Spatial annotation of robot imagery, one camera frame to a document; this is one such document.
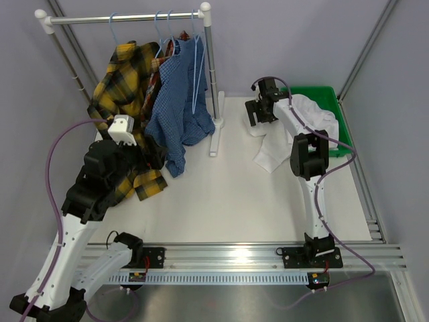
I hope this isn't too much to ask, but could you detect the yellow black plaid shirt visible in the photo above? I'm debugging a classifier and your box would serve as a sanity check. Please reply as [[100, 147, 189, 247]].
[[87, 41, 168, 205]]

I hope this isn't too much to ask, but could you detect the aluminium mounting rail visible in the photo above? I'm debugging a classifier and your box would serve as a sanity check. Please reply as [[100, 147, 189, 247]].
[[80, 241, 408, 271]]

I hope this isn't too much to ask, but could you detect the red plaid shirt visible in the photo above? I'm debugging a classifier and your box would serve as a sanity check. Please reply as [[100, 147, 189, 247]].
[[138, 31, 190, 129]]

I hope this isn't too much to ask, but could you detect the hanger of red shirt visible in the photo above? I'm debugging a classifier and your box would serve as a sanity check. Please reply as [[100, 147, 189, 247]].
[[154, 11, 168, 58]]

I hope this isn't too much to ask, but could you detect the light blue hanger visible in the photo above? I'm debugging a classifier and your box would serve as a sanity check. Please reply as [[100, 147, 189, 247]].
[[191, 9, 202, 115]]

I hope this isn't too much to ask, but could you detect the slotted cable duct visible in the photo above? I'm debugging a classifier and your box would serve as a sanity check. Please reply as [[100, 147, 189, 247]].
[[101, 270, 309, 286]]

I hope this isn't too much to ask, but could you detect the hanger of blue shirt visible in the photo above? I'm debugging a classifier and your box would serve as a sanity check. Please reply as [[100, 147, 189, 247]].
[[167, 9, 180, 56]]

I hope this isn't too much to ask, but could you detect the clothes rack metal white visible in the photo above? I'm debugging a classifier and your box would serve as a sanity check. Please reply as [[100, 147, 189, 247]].
[[34, 1, 226, 158]]

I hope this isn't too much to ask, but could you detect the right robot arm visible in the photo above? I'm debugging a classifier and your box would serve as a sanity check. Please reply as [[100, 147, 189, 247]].
[[245, 76, 335, 268]]

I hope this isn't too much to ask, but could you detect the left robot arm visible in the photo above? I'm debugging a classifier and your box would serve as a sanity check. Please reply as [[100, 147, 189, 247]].
[[9, 140, 165, 321]]

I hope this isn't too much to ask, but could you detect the white shirt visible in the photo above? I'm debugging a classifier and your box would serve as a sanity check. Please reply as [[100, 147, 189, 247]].
[[243, 99, 336, 173]]

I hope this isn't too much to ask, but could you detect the blue checked shirt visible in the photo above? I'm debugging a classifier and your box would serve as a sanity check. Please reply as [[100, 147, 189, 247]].
[[145, 39, 215, 178]]

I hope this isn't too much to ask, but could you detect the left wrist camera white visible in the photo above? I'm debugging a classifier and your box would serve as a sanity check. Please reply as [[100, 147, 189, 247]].
[[108, 115, 137, 146]]

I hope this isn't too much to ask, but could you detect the hanger of yellow shirt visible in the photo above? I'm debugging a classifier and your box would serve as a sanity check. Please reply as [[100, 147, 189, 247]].
[[108, 12, 119, 46]]

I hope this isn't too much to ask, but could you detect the green plastic bin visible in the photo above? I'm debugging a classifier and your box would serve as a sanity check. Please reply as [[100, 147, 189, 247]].
[[280, 86, 352, 158]]

